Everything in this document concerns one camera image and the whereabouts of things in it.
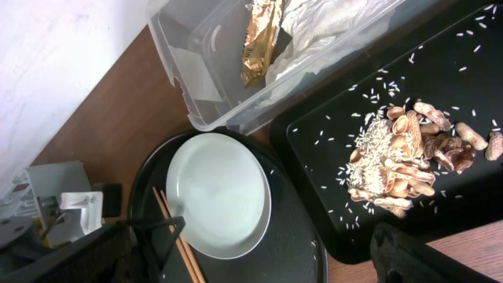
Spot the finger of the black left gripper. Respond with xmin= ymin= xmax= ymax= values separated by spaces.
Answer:
xmin=117 ymin=217 xmax=185 ymax=275

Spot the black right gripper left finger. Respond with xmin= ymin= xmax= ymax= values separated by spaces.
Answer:
xmin=1 ymin=225 xmax=132 ymax=283

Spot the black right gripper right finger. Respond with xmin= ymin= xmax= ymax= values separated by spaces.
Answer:
xmin=370 ymin=222 xmax=493 ymax=283

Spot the wooden chopstick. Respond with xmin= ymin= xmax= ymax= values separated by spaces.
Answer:
xmin=152 ymin=187 xmax=200 ymax=283
xmin=160 ymin=189 xmax=207 ymax=283

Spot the grey round plate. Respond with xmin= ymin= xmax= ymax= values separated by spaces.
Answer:
xmin=166 ymin=133 xmax=272 ymax=259

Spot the food scraps pile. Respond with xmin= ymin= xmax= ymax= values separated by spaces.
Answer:
xmin=337 ymin=100 xmax=502 ymax=218

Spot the grey plastic dishwasher rack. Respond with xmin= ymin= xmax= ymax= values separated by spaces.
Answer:
xmin=1 ymin=161 xmax=91 ymax=219

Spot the clear plastic waste bin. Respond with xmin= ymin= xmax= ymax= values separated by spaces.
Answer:
xmin=146 ymin=0 xmax=437 ymax=134

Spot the round black tray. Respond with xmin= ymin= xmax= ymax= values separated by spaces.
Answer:
xmin=128 ymin=130 xmax=328 ymax=282

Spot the black rectangular tray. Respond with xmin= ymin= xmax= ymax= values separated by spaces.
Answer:
xmin=270 ymin=1 xmax=502 ymax=264

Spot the gold foil wrapper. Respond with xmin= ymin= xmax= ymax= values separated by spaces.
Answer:
xmin=241 ymin=0 xmax=285 ymax=86

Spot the crumpled white tissue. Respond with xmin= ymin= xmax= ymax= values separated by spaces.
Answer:
xmin=266 ymin=0 xmax=391 ymax=84

